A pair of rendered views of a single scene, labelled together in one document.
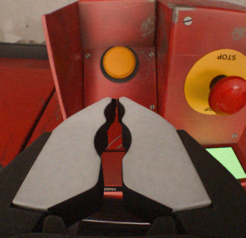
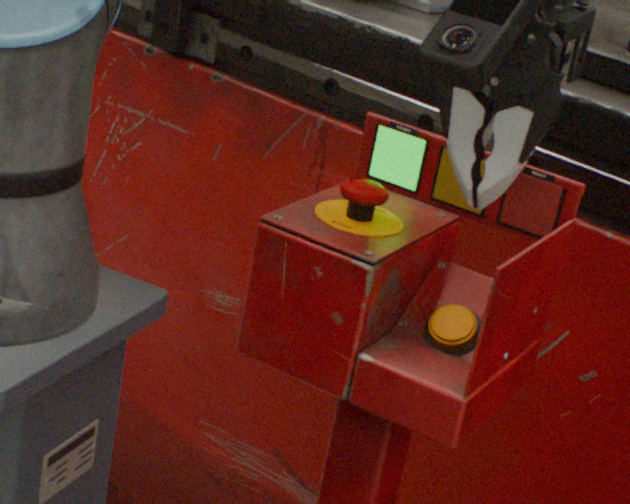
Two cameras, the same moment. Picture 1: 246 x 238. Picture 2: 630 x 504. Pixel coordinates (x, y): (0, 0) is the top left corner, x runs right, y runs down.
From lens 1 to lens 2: 0.85 m
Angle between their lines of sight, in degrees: 38
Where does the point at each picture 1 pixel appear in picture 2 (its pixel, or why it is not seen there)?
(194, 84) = (387, 227)
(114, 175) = (528, 191)
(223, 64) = (348, 223)
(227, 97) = (371, 187)
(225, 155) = (385, 166)
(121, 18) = (417, 363)
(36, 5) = not seen: outside the picture
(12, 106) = not seen: outside the picture
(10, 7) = not seen: outside the picture
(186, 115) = (410, 219)
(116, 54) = (450, 331)
